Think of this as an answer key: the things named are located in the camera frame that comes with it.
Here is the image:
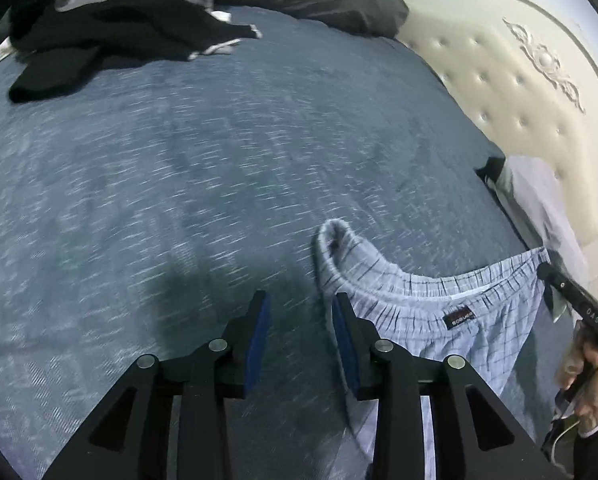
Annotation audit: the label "black garment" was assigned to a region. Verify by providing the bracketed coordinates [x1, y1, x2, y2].
[6, 0, 262, 105]

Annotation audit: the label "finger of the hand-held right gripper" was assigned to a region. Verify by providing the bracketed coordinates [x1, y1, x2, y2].
[536, 262, 580, 306]

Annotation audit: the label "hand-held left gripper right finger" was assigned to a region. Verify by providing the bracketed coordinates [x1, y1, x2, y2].
[331, 292, 564, 480]

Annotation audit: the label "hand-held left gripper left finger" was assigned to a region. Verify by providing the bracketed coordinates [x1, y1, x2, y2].
[44, 290, 272, 480]

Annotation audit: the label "light blue plaid shorts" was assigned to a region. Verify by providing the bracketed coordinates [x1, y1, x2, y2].
[313, 218, 574, 480]

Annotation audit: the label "cream tufted headboard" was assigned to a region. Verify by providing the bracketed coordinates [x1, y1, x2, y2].
[384, 0, 598, 247]

